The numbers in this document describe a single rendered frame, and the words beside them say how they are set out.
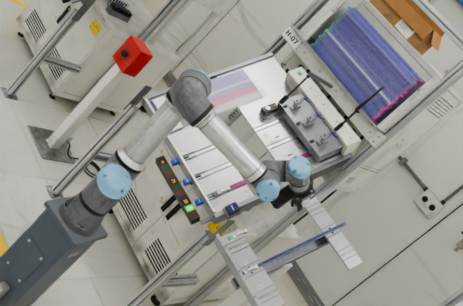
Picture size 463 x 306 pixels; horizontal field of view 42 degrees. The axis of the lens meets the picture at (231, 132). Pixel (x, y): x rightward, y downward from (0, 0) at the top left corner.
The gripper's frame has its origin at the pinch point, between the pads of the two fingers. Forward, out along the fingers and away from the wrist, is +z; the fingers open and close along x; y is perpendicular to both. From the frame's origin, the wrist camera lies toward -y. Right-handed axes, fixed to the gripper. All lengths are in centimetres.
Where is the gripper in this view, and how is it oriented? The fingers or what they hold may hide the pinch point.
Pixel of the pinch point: (293, 207)
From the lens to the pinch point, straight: 238.1
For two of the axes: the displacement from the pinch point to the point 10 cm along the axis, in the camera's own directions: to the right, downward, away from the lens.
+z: 0.8, 5.0, 8.6
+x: -5.0, -7.3, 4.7
